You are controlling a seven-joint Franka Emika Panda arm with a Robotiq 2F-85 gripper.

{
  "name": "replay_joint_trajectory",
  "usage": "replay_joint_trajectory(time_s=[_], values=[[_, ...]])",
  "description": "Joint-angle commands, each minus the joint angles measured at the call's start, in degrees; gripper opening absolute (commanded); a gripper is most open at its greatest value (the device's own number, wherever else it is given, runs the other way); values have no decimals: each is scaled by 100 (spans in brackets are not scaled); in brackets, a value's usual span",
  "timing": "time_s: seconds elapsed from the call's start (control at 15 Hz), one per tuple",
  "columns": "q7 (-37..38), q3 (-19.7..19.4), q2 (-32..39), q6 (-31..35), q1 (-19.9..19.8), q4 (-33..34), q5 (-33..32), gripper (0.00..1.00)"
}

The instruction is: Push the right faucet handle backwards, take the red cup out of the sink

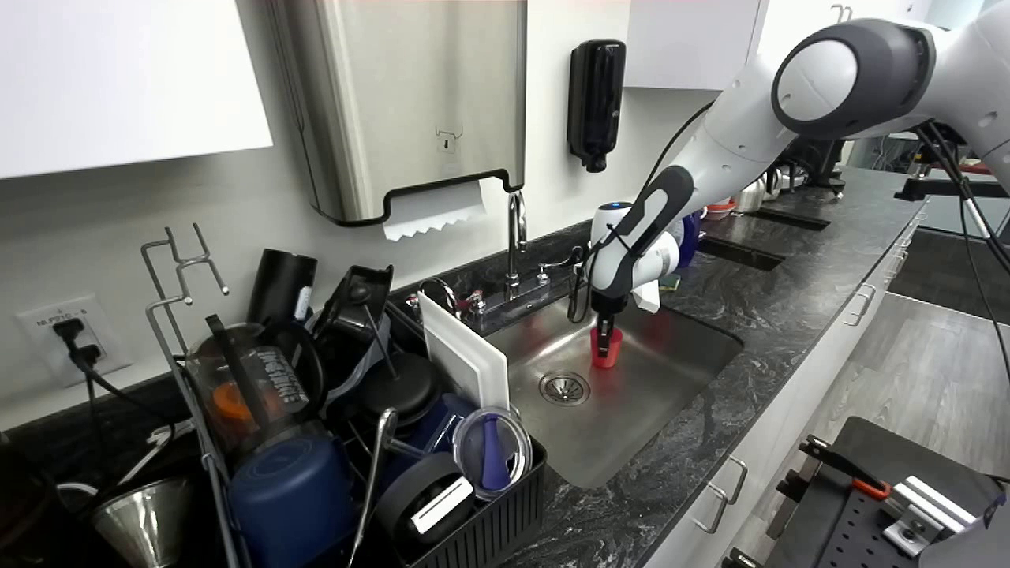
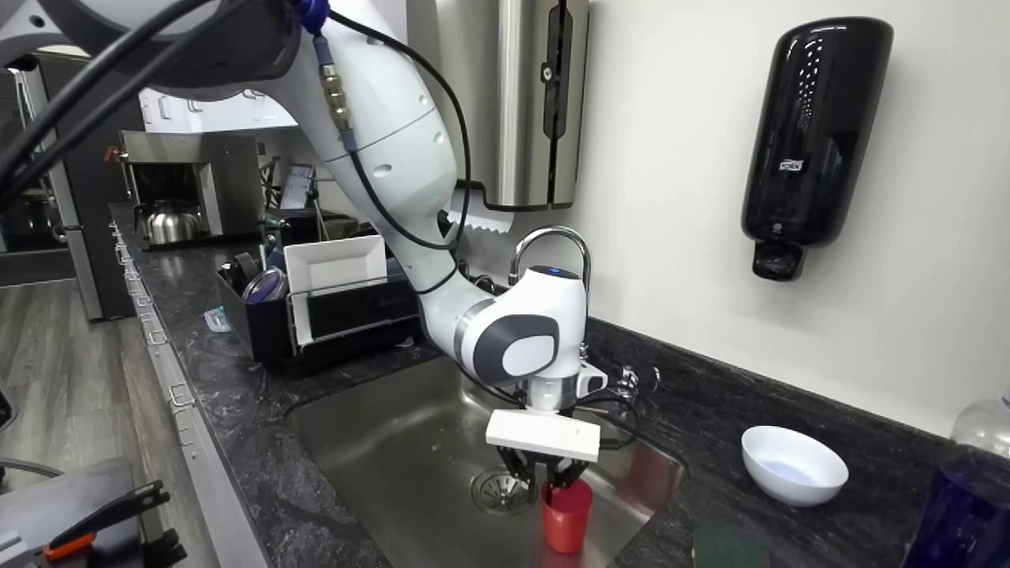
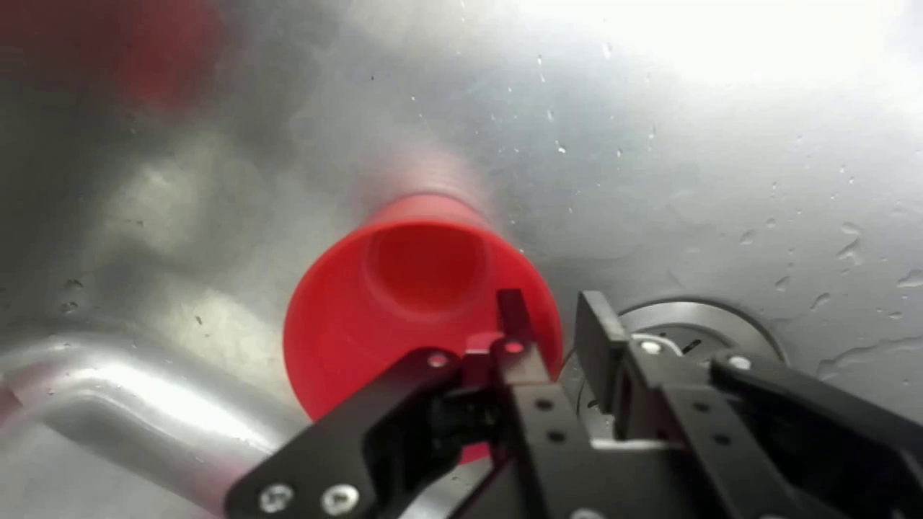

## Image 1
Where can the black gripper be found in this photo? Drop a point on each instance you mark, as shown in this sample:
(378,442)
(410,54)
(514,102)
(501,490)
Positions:
(611,310)

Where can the red plastic cup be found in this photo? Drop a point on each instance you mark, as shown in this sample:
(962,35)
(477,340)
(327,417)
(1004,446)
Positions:
(607,360)

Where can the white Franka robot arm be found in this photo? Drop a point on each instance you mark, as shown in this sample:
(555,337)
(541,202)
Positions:
(842,79)

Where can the round metal sink drain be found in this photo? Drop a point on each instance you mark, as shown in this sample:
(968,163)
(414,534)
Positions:
(567,387)

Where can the stainless steel sink basin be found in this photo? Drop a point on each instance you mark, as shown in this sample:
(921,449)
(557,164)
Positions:
(632,421)

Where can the chrome faucet spout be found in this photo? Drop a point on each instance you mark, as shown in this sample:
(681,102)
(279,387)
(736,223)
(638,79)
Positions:
(516,225)

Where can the white plastic tray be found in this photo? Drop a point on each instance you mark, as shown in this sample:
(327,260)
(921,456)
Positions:
(462,357)

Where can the black counter mat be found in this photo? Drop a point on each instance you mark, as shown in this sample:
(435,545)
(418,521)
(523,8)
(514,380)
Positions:
(743,252)

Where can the clear round lid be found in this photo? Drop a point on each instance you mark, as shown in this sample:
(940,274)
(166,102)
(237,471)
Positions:
(491,452)

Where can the white red container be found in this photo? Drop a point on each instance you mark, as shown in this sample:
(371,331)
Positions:
(722,208)

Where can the white paper towel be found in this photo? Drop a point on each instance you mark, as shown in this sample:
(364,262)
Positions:
(436,216)

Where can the black round pot lid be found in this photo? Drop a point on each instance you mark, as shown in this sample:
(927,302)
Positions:
(398,382)

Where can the black dish rack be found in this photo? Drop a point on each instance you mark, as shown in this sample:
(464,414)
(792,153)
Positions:
(495,521)

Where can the black rectangular lid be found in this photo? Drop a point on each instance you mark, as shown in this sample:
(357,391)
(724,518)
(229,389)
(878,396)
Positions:
(353,302)
(276,285)

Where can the black container white label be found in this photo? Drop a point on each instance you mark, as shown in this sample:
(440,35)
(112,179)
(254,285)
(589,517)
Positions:
(404,510)

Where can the black coffee machine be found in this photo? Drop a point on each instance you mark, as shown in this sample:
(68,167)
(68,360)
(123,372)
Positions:
(822,163)

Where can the steel paper towel dispenser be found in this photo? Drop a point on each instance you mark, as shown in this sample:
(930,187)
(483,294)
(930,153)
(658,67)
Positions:
(422,95)

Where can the black robot cart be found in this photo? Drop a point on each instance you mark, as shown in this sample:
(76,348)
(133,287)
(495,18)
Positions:
(918,461)

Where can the dark floor mat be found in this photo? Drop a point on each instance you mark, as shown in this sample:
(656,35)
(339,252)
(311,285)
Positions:
(948,274)

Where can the blue plastic pitcher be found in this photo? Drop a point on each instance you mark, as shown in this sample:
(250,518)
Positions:
(290,500)

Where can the blender jar orange base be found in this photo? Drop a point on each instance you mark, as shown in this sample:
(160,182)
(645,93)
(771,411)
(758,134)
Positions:
(254,389)

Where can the silver metal brackets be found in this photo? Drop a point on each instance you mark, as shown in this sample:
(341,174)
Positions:
(936,505)

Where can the metal funnel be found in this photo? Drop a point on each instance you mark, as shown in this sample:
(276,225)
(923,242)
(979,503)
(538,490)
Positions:
(142,521)

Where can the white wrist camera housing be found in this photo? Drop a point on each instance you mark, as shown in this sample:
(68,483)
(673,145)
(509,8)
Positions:
(645,298)

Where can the black wall soap dispenser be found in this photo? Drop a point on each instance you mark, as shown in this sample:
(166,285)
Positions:
(599,99)

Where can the white wall outlet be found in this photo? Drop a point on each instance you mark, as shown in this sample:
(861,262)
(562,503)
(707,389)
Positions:
(35,320)

